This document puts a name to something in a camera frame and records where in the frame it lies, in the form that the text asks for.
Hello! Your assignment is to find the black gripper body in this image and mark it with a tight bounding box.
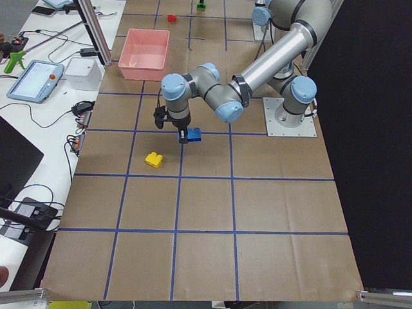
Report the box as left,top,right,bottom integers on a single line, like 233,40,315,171
153,106,191,131

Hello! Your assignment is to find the blue toy block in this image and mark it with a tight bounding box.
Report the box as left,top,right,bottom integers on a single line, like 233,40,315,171
187,127,201,143

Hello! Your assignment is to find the yellow toy block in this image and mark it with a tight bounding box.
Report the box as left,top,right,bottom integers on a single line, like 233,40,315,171
145,151,164,169

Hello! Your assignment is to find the red toy block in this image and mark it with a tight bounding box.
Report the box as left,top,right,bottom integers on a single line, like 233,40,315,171
167,14,177,23

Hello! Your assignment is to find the green toy block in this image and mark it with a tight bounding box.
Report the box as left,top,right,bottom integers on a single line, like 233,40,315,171
196,0,207,11

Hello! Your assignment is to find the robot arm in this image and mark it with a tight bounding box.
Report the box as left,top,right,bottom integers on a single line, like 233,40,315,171
153,1,332,144
252,0,273,27

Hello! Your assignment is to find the pink plastic box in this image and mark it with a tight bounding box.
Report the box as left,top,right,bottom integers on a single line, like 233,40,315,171
118,29,170,81

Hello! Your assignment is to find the white cube box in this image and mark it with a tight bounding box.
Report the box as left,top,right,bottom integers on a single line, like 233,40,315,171
64,57,102,91

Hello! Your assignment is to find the black power adapter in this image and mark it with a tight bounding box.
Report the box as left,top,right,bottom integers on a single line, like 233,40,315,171
79,48,97,57

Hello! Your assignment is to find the teach pendant tablet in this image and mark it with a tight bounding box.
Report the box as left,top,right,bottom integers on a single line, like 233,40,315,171
6,60,64,104

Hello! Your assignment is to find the black laptop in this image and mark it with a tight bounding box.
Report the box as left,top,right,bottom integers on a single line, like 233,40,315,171
1,117,44,207

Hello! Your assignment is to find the green plastic clamp tool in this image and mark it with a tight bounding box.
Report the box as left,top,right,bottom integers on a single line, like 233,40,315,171
4,50,26,74

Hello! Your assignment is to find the black smartphone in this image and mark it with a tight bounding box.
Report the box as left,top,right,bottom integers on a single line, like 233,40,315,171
31,6,56,17

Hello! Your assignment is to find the aluminium frame post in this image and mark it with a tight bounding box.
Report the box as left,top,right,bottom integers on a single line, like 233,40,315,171
73,0,113,66

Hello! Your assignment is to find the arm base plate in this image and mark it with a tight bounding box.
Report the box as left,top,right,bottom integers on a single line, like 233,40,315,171
263,97,317,138
252,22,276,42

